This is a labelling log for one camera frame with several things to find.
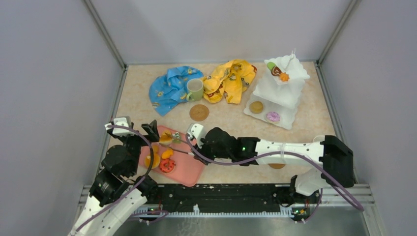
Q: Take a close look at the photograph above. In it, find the purple sprinkled donut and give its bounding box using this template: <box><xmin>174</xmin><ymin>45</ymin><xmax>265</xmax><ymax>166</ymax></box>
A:
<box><xmin>265</xmin><ymin>112</ymin><xmax>281</xmax><ymax>123</ymax></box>

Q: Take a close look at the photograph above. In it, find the metal tongs white handle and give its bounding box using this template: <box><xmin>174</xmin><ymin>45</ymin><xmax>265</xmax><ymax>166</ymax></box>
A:
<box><xmin>160</xmin><ymin>140</ymin><xmax>194</xmax><ymax>156</ymax></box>

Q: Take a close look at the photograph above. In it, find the green round macaron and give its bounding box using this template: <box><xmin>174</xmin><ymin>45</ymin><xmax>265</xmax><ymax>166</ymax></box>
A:
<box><xmin>267</xmin><ymin>61</ymin><xmax>276</xmax><ymax>71</ymax></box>

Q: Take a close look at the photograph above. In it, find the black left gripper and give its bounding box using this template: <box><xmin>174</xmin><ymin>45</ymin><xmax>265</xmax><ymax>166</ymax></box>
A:
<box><xmin>109</xmin><ymin>119</ymin><xmax>160</xmax><ymax>175</ymax></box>

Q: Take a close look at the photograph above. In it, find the orange glazed bun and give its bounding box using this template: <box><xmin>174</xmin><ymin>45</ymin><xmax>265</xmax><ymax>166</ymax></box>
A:
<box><xmin>144</xmin><ymin>153</ymin><xmax>161</xmax><ymax>169</ymax></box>

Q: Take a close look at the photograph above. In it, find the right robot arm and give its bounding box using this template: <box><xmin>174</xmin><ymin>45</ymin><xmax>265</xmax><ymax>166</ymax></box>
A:
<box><xmin>185</xmin><ymin>124</ymin><xmax>355</xmax><ymax>203</ymax></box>

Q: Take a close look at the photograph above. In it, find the red orange donut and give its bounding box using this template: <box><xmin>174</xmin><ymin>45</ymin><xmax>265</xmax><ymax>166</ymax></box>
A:
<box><xmin>159</xmin><ymin>158</ymin><xmax>176</xmax><ymax>174</ymax></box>

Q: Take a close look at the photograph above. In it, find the blue patterned cloth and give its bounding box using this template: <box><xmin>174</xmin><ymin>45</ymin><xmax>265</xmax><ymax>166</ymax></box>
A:
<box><xmin>149</xmin><ymin>66</ymin><xmax>203</xmax><ymax>117</ymax></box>

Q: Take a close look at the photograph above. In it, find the pink cup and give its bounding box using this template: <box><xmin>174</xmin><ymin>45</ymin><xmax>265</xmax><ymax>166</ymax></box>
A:
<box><xmin>313</xmin><ymin>135</ymin><xmax>326</xmax><ymax>142</ymax></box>

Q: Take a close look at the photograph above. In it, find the round wooden coaster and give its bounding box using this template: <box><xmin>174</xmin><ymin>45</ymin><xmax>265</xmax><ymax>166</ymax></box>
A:
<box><xmin>269</xmin><ymin>164</ymin><xmax>286</xmax><ymax>169</ymax></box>

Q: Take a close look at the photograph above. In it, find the round tan muffin cake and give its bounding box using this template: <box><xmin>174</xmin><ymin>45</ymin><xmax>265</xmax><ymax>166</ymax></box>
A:
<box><xmin>249</xmin><ymin>101</ymin><xmax>264</xmax><ymax>114</ymax></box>

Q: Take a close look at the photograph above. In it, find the pink plastic tray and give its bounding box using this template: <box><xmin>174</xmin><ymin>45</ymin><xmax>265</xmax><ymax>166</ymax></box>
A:
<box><xmin>139</xmin><ymin>125</ymin><xmax>205</xmax><ymax>187</ymax></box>

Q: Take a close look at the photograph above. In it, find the orange swirl cookie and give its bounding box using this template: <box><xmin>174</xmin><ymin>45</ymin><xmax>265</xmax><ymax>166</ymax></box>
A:
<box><xmin>279</xmin><ymin>72</ymin><xmax>290</xmax><ymax>82</ymax></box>

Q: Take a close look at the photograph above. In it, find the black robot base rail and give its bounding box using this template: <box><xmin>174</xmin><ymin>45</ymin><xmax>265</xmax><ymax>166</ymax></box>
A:
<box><xmin>147</xmin><ymin>183</ymin><xmax>320</xmax><ymax>213</ymax></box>

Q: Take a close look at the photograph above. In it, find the green mug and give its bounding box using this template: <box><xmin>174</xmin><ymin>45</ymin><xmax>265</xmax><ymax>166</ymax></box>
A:
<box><xmin>186</xmin><ymin>79</ymin><xmax>204</xmax><ymax>102</ymax></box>

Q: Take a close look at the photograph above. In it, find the white tiered dessert stand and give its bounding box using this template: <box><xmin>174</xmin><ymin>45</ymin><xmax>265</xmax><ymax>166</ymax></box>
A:
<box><xmin>243</xmin><ymin>50</ymin><xmax>310</xmax><ymax>130</ymax></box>

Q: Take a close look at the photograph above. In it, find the woven rattan coaster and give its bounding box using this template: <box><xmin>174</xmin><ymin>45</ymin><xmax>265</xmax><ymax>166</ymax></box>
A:
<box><xmin>189</xmin><ymin>104</ymin><xmax>209</xmax><ymax>121</ymax></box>

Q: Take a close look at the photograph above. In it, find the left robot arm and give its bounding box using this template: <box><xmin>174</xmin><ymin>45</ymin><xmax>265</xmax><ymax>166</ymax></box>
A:
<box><xmin>69</xmin><ymin>117</ymin><xmax>159</xmax><ymax>236</ymax></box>

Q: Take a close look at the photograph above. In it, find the yellow orange pastry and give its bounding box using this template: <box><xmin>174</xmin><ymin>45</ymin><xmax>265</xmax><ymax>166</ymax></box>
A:
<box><xmin>159</xmin><ymin>130</ymin><xmax>174</xmax><ymax>146</ymax></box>

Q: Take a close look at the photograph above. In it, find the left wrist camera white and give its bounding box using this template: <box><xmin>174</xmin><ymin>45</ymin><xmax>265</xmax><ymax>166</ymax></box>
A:
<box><xmin>104</xmin><ymin>116</ymin><xmax>133</xmax><ymax>136</ymax></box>

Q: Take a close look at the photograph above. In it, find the yellow patterned cloth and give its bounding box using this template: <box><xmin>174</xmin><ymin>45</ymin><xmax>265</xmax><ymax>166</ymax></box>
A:
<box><xmin>203</xmin><ymin>59</ymin><xmax>257</xmax><ymax>104</ymax></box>

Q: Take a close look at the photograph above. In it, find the green cake slice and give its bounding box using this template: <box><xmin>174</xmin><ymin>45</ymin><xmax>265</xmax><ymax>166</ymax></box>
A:
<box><xmin>172</xmin><ymin>132</ymin><xmax>182</xmax><ymax>144</ymax></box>

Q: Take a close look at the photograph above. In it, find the brown heart cookie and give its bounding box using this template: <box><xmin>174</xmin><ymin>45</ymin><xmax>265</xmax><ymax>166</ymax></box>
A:
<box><xmin>271</xmin><ymin>66</ymin><xmax>282</xmax><ymax>76</ymax></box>

